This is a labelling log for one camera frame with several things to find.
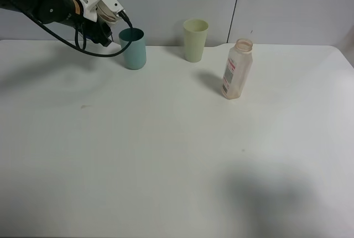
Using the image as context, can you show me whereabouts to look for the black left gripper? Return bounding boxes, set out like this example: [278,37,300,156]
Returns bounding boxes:
[74,18,112,46]

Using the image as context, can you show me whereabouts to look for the blue sleeved paper cup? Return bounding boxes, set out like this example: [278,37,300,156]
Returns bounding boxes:
[96,1,119,25]

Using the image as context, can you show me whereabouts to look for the clear plastic drink bottle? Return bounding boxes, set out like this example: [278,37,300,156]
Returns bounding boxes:
[222,38,253,100]

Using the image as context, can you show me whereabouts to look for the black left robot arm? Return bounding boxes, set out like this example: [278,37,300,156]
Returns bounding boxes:
[1,0,112,50]

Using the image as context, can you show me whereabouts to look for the teal plastic cup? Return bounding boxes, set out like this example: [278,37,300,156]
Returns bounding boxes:
[119,28,147,70]

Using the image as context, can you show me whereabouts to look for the pale green plastic cup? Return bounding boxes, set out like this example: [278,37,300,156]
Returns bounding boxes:
[183,19,209,63]

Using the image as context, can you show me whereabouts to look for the black braided left cable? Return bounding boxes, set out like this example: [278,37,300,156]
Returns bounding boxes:
[0,0,134,58]

